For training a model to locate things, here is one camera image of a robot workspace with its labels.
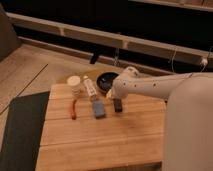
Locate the black bracket under rail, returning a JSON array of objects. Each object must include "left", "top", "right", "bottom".
[{"left": 90, "top": 50, "right": 100, "bottom": 64}]

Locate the black eraser block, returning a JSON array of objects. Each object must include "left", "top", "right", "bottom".
[{"left": 113, "top": 99, "right": 122, "bottom": 112}]

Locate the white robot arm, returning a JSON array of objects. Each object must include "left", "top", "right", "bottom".
[{"left": 107, "top": 67, "right": 213, "bottom": 171}]

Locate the dark floor mat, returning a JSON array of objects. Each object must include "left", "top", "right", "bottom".
[{"left": 0, "top": 91, "right": 50, "bottom": 171}]

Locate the blue sponge block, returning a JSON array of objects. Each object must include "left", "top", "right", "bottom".
[{"left": 92, "top": 101, "right": 105, "bottom": 118}]

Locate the white paper cup stack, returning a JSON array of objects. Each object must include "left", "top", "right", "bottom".
[{"left": 67, "top": 76, "right": 81, "bottom": 97}]

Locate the white wall rail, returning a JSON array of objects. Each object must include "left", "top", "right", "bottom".
[{"left": 6, "top": 12, "right": 213, "bottom": 59}]

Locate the white hanging cable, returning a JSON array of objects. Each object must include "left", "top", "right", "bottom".
[{"left": 171, "top": 46, "right": 213, "bottom": 73}]

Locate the dark bowl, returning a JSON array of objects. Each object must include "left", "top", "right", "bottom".
[{"left": 96, "top": 72, "right": 118, "bottom": 94}]

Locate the clear plastic bottle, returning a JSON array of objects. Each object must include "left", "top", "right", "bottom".
[{"left": 83, "top": 76, "right": 98, "bottom": 101}]

